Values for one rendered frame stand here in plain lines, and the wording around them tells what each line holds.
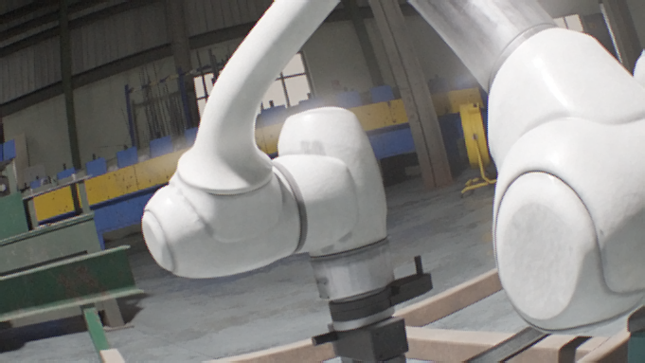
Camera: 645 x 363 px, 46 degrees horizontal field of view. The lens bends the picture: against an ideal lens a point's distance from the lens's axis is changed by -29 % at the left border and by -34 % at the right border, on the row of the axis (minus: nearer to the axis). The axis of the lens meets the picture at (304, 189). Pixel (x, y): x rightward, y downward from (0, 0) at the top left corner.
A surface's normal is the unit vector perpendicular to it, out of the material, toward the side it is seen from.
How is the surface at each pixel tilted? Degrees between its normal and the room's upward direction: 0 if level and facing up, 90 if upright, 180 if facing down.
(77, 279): 90
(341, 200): 92
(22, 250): 90
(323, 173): 74
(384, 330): 90
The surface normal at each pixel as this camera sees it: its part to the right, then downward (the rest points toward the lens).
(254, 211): 0.61, 0.30
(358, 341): -0.91, 0.24
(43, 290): 0.44, -0.06
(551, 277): -0.78, 0.29
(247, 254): 0.54, 0.51
